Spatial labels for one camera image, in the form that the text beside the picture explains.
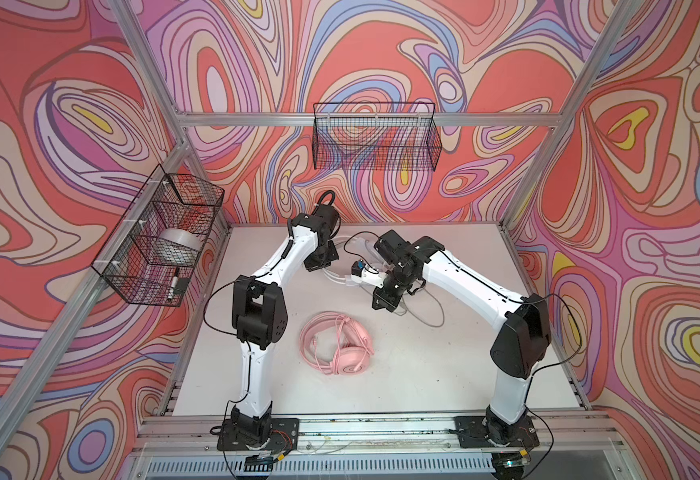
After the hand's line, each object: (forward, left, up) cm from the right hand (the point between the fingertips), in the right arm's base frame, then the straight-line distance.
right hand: (381, 309), depth 81 cm
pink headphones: (-8, +8, -6) cm, 13 cm away
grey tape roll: (+8, +49, +20) cm, 54 cm away
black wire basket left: (+25, +57, +20) cm, 65 cm away
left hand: (+18, +15, -1) cm, 23 cm away
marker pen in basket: (+2, +52, +13) cm, 53 cm away
